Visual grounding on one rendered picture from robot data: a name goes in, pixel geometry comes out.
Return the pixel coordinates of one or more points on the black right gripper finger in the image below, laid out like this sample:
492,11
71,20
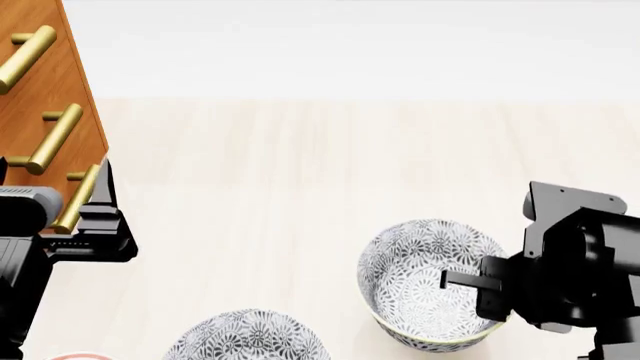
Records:
465,279

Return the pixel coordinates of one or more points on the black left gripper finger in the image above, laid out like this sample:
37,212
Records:
107,240
3,172

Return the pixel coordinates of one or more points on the floral patterned ceramic bowl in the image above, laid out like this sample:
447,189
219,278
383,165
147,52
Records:
415,262
245,337

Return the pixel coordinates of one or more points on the wooden drawer cabinet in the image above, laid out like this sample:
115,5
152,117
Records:
30,112

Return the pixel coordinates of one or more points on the pink rimmed white plate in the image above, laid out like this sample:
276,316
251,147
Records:
75,356

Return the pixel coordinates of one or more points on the gray left wrist camera box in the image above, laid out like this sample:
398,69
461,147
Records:
47,202

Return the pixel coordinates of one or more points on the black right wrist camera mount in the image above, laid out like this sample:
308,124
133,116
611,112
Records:
565,198

